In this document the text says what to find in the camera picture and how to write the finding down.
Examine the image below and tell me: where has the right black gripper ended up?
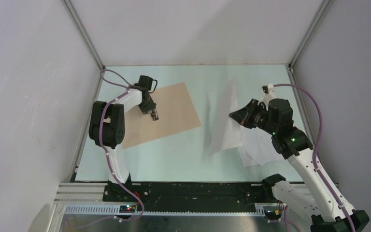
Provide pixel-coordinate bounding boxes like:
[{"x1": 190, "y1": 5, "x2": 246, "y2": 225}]
[{"x1": 228, "y1": 99, "x2": 277, "y2": 135}]

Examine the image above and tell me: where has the metal folder clip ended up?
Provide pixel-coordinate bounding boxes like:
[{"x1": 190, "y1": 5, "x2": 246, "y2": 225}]
[{"x1": 150, "y1": 110, "x2": 159, "y2": 121}]

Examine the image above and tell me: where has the white paper sheet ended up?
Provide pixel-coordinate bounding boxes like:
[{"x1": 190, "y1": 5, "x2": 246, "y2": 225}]
[{"x1": 209, "y1": 77, "x2": 243, "y2": 156}]

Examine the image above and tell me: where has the brown cardboard folder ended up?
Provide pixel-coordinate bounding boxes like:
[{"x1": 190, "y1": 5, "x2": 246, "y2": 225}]
[{"x1": 122, "y1": 82, "x2": 201, "y2": 148}]

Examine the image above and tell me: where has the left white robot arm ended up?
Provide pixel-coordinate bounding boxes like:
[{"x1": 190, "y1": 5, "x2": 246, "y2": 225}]
[{"x1": 88, "y1": 75, "x2": 159, "y2": 201}]

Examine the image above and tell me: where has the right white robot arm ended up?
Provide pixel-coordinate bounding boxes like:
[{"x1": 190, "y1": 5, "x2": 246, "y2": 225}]
[{"x1": 229, "y1": 98, "x2": 370, "y2": 232}]

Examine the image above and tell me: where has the printed paper sheet stack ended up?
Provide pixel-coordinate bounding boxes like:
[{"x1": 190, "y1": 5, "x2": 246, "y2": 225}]
[{"x1": 237, "y1": 127, "x2": 284, "y2": 167}]

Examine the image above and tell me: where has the right circuit board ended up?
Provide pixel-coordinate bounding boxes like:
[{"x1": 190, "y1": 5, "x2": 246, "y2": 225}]
[{"x1": 265, "y1": 210, "x2": 282, "y2": 221}]

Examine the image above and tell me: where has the circuit board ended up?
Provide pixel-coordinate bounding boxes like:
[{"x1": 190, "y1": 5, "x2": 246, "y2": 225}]
[
  {"x1": 119, "y1": 205, "x2": 136, "y2": 213},
  {"x1": 265, "y1": 210, "x2": 282, "y2": 221}
]

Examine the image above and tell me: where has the left circuit board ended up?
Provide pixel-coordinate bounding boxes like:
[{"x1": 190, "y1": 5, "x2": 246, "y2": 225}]
[{"x1": 119, "y1": 205, "x2": 136, "y2": 213}]

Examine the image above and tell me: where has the left corner aluminium post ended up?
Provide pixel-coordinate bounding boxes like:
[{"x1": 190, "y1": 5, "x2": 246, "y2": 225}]
[{"x1": 61, "y1": 0, "x2": 105, "y2": 70}]

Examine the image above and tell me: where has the corner aluminium post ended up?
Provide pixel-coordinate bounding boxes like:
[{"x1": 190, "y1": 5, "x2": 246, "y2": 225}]
[
  {"x1": 61, "y1": 0, "x2": 105, "y2": 70},
  {"x1": 288, "y1": 0, "x2": 333, "y2": 69}
]

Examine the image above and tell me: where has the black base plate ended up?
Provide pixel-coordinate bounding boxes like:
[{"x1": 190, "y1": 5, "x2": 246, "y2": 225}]
[{"x1": 102, "y1": 180, "x2": 278, "y2": 213}]

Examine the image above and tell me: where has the right corner aluminium post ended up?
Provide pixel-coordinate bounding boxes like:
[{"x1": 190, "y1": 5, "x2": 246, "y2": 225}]
[{"x1": 288, "y1": 0, "x2": 333, "y2": 69}]

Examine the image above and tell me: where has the aluminium frame rail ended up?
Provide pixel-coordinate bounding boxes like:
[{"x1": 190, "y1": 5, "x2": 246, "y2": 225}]
[{"x1": 55, "y1": 182, "x2": 279, "y2": 215}]

